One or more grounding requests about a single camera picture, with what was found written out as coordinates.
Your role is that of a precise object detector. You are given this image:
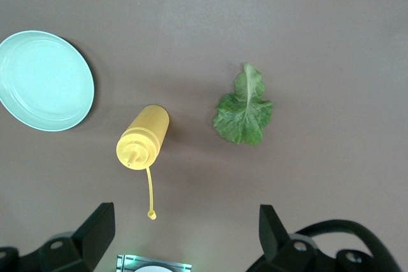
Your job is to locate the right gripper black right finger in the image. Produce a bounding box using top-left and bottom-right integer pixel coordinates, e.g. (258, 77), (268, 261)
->
(247, 204), (388, 272)

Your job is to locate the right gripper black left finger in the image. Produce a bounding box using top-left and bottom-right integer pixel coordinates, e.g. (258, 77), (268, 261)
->
(0, 202), (116, 272)

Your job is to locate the yellow squeeze bottle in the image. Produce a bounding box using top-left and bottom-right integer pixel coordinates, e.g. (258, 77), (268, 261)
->
(115, 104), (170, 221)

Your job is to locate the green lettuce leaf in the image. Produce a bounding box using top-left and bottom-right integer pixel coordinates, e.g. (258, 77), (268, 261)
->
(212, 62), (274, 147)

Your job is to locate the pale green plate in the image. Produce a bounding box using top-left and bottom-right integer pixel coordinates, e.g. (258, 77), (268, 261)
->
(0, 30), (96, 132)

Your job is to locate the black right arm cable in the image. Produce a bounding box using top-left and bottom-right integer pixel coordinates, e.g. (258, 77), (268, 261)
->
(293, 219), (403, 272)

